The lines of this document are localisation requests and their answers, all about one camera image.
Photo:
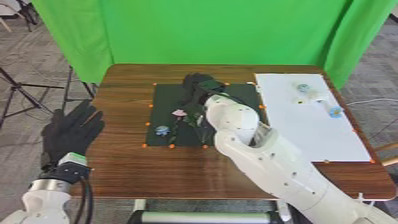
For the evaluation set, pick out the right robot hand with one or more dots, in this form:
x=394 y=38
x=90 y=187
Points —
x=192 y=90

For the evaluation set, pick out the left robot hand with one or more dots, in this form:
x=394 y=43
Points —
x=67 y=133

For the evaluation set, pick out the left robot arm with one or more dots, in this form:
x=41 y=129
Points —
x=44 y=196

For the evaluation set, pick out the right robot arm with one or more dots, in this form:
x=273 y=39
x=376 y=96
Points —
x=266 y=160

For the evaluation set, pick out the dark mat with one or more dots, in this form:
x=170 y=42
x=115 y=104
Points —
x=169 y=100

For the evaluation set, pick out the pink flower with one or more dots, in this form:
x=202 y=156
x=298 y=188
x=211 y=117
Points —
x=179 y=113

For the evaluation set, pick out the green sprig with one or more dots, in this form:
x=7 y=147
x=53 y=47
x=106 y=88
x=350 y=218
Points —
x=197 y=128

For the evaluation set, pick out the blue flower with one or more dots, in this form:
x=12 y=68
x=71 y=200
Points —
x=161 y=130
x=334 y=111

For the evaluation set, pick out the black tripod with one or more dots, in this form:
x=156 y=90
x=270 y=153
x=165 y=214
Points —
x=19 y=91

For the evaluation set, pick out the white sheet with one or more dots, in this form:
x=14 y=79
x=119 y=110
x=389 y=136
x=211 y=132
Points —
x=307 y=133

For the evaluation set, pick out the pale grey bar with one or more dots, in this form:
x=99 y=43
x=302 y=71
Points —
x=206 y=218

